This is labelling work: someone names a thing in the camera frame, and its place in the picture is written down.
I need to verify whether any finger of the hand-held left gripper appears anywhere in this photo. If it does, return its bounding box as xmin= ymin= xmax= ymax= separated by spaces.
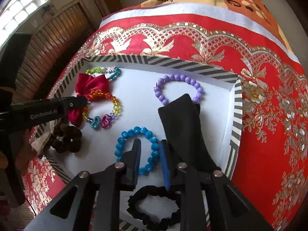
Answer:
xmin=60 ymin=96 xmax=88 ymax=116

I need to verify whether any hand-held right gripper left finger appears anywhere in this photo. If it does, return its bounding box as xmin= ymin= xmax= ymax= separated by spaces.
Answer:
xmin=24 ymin=138 xmax=141 ymax=231

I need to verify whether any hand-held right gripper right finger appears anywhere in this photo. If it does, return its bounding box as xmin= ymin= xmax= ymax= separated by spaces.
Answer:
xmin=161 ymin=139 xmax=275 ymax=231

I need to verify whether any blue bead bracelet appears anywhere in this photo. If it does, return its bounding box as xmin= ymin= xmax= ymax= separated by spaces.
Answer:
xmin=115 ymin=126 xmax=160 ymax=177

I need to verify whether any red velvet bow scrunchie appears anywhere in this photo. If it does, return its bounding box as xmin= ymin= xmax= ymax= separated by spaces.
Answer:
xmin=67 ymin=73 xmax=110 ymax=127

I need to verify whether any brown scrunchie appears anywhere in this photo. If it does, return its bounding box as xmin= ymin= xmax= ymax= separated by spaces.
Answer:
xmin=44 ymin=123 xmax=83 ymax=154

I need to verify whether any black scrunchie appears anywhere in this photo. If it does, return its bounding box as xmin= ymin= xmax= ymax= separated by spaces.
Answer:
xmin=126 ymin=185 xmax=181 ymax=226

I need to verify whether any rainbow bead bracelet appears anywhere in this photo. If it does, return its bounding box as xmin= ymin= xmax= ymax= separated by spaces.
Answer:
xmin=82 ymin=89 xmax=123 ymax=130

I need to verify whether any black cloth pouch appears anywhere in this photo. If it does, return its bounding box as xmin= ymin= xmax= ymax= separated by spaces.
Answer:
xmin=157 ymin=93 xmax=222 ymax=174

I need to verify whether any green teal bead bracelet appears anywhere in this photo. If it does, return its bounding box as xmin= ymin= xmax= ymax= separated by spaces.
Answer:
xmin=85 ymin=66 xmax=121 ymax=80

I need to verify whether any striped cardboard box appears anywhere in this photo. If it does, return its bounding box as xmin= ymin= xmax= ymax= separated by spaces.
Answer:
xmin=24 ymin=54 xmax=243 ymax=231

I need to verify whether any purple bead bracelet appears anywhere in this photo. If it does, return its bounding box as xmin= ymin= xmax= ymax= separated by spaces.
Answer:
xmin=153 ymin=74 xmax=204 ymax=106

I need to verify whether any person's left hand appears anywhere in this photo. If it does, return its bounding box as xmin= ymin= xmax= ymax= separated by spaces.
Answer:
xmin=13 ymin=142 xmax=38 ymax=176

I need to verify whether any wooden shutter door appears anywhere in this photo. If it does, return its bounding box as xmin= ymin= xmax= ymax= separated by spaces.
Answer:
xmin=10 ymin=2 xmax=101 ymax=101

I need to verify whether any red gold floral tablecloth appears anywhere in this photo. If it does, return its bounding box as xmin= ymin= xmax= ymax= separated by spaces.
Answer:
xmin=20 ymin=3 xmax=308 ymax=231

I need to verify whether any bright window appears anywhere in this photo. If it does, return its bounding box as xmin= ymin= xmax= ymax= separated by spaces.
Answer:
xmin=0 ymin=0 xmax=80 ymax=49

